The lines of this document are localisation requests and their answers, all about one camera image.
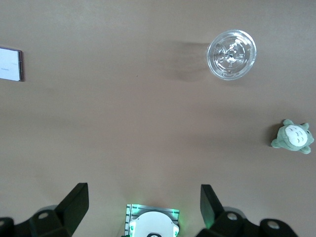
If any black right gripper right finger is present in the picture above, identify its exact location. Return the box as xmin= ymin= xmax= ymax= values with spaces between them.
xmin=196 ymin=184 xmax=300 ymax=237

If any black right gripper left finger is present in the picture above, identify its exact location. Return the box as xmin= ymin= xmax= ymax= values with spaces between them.
xmin=0 ymin=182 xmax=89 ymax=237

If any brown table cover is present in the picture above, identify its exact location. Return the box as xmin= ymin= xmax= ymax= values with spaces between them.
xmin=0 ymin=0 xmax=316 ymax=237

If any grey plush toy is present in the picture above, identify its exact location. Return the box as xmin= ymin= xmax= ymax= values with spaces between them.
xmin=271 ymin=119 xmax=315 ymax=155

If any clear plastic cup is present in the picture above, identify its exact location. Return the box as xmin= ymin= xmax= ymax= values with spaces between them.
xmin=206 ymin=29 xmax=257 ymax=81

